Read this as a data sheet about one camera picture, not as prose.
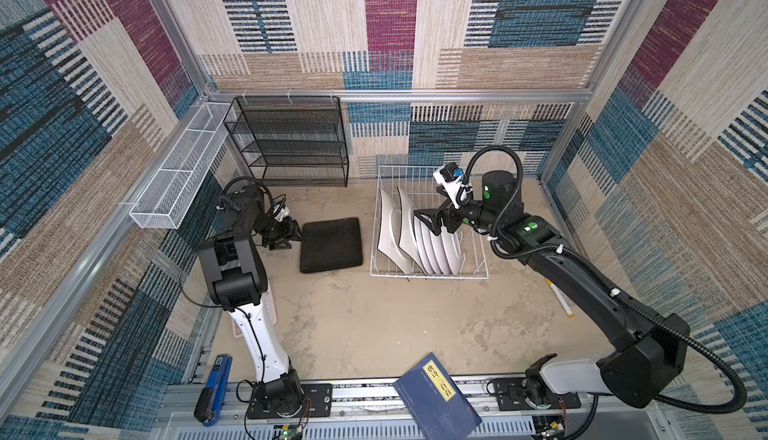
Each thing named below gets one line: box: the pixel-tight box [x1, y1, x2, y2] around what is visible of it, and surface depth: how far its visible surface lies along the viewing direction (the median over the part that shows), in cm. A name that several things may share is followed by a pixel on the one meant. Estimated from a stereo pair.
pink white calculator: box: [229, 292, 285, 355], surface depth 60 cm
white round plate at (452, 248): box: [441, 232, 461, 275], surface depth 87 cm
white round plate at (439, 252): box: [428, 230, 452, 274], surface depth 85 cm
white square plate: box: [397, 187, 427, 276], surface depth 84 cm
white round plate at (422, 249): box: [414, 223, 434, 274], surface depth 85 cm
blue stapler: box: [194, 354, 233, 427], surface depth 74 cm
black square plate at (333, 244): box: [300, 217, 363, 273], surface depth 102 cm
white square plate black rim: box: [377, 188, 409, 274], surface depth 84 cm
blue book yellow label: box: [393, 352, 482, 440], surface depth 74 cm
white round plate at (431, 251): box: [421, 226, 443, 274], surface depth 85 cm
